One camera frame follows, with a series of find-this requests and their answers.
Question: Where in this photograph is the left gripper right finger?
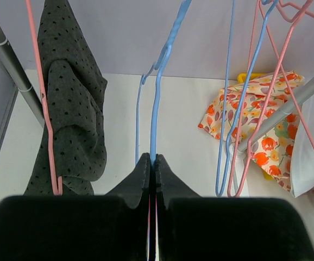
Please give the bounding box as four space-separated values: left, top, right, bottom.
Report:
155 155 314 260

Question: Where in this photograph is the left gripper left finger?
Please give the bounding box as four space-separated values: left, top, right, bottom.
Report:
0 153 150 260

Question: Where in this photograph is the orange floral skirt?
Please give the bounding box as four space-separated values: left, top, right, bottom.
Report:
198 71 305 191

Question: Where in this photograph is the white metal clothes rack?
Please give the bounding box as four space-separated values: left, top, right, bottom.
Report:
0 1 314 149

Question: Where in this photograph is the yellow plastic bin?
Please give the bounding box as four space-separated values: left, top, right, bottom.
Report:
237 73 273 181

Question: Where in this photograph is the dark grey dotted skirt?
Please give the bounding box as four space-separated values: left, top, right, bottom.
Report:
37 1 107 195

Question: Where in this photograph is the blue wire hanger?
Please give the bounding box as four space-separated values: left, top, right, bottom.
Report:
135 0 192 163
215 0 278 197

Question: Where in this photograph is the pink wire hanger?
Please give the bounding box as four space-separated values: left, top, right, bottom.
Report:
257 0 314 180
25 0 63 196
227 1 312 197

